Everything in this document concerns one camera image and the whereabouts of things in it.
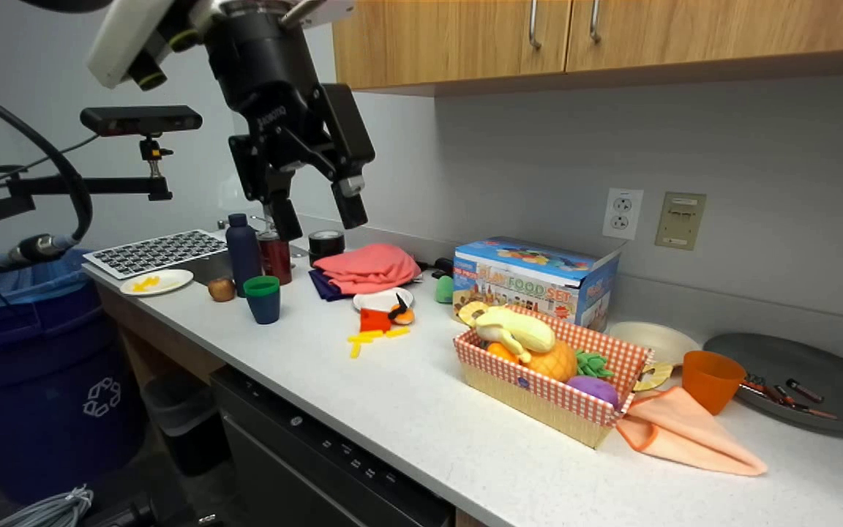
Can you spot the blue bottle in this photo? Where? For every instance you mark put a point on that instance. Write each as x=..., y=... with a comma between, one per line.
x=244, y=249

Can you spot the dark red jar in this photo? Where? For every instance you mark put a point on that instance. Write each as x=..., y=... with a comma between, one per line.
x=275, y=261

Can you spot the wooden base cabinet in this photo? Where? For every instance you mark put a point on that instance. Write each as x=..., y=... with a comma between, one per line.
x=159, y=340

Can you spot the yellow toy fry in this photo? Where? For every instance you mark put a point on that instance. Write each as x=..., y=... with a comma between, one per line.
x=399, y=333
x=358, y=345
x=377, y=337

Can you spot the pink cloth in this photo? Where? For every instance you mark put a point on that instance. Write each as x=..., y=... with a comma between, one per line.
x=367, y=267

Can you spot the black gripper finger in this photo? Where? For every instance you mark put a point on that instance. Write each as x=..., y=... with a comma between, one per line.
x=348, y=135
x=269, y=164

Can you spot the red checkered cardboard basket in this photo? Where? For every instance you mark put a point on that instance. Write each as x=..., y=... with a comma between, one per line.
x=538, y=396

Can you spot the blue recycling bin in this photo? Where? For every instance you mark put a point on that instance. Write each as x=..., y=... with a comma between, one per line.
x=29, y=383

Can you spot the checkerboard calibration board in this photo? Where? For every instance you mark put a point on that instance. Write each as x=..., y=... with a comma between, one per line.
x=152, y=252

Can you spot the yellow toy slice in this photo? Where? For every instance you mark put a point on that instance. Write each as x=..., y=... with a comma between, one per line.
x=653, y=378

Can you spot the grey cloth bag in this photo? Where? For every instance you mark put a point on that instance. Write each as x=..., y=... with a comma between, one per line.
x=51, y=508

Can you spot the green toy vegetable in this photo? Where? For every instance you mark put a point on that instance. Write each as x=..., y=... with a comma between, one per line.
x=593, y=365

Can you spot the blue cup green rim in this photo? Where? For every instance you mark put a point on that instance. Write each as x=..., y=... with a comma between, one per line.
x=262, y=301

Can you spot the dark toy strip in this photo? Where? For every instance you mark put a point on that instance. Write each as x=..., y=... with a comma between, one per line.
x=806, y=391

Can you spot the black tape roll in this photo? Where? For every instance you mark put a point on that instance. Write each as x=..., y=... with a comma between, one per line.
x=325, y=245

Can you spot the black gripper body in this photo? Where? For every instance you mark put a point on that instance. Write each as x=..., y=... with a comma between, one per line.
x=263, y=59

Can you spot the dark grey round plate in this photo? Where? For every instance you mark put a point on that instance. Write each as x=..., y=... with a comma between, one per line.
x=831, y=375

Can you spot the blue toy food box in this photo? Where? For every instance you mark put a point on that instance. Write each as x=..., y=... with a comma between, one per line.
x=528, y=279

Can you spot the red toy strip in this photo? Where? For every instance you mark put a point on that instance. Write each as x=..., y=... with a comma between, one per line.
x=768, y=393

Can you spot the navy cloth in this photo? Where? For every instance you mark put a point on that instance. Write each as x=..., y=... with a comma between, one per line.
x=322, y=285

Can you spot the peach paper napkin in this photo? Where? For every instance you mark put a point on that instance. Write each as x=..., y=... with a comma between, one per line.
x=685, y=435

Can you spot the orange toy ball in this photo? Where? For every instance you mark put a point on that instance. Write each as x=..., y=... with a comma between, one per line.
x=404, y=318

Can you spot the yellow toy food piece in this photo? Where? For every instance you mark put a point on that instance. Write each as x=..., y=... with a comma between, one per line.
x=143, y=285

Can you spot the pale yellow toy corn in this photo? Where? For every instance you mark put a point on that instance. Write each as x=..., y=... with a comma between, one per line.
x=509, y=327

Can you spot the black dishwasher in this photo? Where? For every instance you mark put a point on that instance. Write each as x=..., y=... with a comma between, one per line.
x=304, y=459

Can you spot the black stereo camera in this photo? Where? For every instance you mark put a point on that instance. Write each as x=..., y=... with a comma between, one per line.
x=137, y=118

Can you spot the small black trash bin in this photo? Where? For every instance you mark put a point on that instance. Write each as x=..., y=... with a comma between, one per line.
x=187, y=425

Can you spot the black camera stand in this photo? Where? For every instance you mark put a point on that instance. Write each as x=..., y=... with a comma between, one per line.
x=99, y=186

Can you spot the black toy piece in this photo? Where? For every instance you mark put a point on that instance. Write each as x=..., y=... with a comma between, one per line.
x=401, y=304

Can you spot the orange plastic cup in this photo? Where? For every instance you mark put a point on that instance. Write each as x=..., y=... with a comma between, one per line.
x=711, y=383

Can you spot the white wall outlet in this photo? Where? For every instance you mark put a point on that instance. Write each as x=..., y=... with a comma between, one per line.
x=622, y=216

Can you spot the black flat device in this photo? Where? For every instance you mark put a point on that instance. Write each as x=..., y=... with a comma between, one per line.
x=439, y=264

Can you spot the white plate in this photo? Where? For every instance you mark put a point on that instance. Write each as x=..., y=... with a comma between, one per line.
x=161, y=283

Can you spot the red toy fries box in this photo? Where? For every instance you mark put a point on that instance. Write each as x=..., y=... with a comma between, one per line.
x=374, y=320

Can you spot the orange toy fruit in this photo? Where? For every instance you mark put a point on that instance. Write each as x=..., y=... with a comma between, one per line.
x=554, y=361

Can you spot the wooden wall cabinet frame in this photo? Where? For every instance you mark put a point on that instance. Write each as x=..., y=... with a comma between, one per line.
x=733, y=72

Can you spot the purple toy vegetable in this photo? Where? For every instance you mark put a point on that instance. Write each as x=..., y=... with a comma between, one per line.
x=593, y=391

